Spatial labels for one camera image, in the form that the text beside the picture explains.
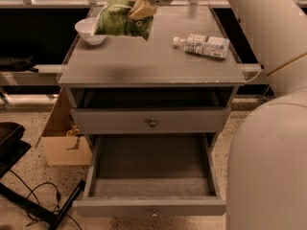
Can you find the green jalapeno chip bag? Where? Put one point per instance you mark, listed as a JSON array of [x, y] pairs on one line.
[[113, 19]]

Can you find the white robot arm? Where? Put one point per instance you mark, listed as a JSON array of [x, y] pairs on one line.
[[267, 161]]

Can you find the grey drawer cabinet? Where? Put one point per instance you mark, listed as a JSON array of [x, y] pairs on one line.
[[133, 73]]

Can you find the closed grey top drawer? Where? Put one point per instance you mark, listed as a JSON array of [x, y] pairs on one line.
[[129, 121]]

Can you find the open grey middle drawer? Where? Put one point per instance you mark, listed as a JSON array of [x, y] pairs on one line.
[[151, 175]]

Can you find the white ceramic bowl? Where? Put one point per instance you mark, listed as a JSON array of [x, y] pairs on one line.
[[86, 29]]

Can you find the clear plastic water bottle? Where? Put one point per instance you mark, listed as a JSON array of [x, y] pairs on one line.
[[203, 45]]

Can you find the black object on shelf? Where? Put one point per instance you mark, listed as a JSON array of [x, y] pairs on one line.
[[17, 64]]

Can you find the cardboard box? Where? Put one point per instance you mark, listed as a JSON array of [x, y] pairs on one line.
[[62, 142]]

